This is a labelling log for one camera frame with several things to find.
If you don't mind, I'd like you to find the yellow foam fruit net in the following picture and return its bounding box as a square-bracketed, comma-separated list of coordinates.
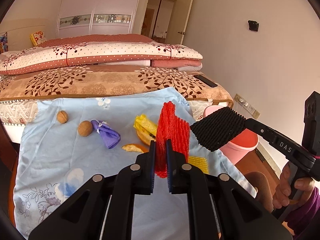
[188, 155, 209, 174]

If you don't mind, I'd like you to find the orange peel piece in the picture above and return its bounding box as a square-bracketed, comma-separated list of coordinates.
[136, 129, 156, 146]
[122, 144, 149, 153]

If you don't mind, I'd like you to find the purple cloth pouch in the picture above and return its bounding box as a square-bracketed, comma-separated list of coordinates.
[91, 119, 121, 149]

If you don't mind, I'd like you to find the black foam fruit net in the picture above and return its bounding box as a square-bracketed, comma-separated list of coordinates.
[190, 107, 247, 152]

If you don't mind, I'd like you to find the yellow plastic wrapper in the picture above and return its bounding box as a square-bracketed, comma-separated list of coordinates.
[133, 114, 158, 137]

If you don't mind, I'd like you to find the pink plastic trash bin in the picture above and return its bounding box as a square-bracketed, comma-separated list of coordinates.
[203, 106, 259, 164]

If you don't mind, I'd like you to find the person right hand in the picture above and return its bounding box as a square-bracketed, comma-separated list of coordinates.
[272, 162, 315, 209]

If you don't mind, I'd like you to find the light blue floral cloth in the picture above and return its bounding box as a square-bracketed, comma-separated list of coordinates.
[13, 88, 257, 239]

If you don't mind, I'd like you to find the walnut near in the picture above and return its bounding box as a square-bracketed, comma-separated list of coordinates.
[78, 120, 93, 137]

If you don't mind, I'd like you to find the walnut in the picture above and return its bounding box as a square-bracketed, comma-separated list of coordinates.
[78, 120, 93, 137]
[56, 111, 68, 124]

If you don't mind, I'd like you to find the walnut far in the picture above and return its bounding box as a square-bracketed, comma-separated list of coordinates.
[56, 111, 68, 124]

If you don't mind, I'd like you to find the black smartphone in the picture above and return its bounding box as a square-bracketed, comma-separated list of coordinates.
[194, 75, 217, 88]

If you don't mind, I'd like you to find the brown leaf pattern blanket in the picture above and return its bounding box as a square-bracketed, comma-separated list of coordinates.
[1, 64, 233, 106]

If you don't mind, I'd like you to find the pink folded blanket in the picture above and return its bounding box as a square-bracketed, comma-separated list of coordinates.
[150, 60, 202, 68]

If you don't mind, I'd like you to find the polka dot folded quilt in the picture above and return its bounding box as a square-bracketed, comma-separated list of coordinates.
[1, 42, 203, 75]

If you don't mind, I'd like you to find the yellow red small pillow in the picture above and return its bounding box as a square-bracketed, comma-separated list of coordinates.
[30, 31, 47, 47]

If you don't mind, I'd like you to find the cream room door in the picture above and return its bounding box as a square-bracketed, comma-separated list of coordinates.
[165, 0, 193, 44]

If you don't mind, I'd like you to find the colourful red blue pillow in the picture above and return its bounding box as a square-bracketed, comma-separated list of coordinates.
[0, 32, 8, 54]

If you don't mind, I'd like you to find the white sliding door wardrobe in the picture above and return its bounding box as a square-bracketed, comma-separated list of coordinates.
[55, 0, 200, 40]

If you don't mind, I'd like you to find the wall socket strip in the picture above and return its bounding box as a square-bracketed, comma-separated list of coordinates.
[234, 94, 260, 120]

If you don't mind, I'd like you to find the black wall bracket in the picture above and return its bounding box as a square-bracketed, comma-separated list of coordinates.
[248, 20, 259, 32]

